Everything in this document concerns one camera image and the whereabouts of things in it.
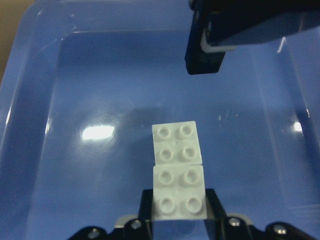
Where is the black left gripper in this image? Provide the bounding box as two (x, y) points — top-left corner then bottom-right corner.
(184, 0), (320, 75)

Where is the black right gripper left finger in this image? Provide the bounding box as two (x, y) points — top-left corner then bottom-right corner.
(138, 189), (153, 240)

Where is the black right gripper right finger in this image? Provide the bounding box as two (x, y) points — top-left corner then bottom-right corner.
(204, 188), (227, 240)

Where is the white block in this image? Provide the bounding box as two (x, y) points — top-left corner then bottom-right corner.
(152, 165), (207, 221)
(152, 121), (203, 166)

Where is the blue plastic tray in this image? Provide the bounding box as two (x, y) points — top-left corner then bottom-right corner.
(0, 0), (320, 240)

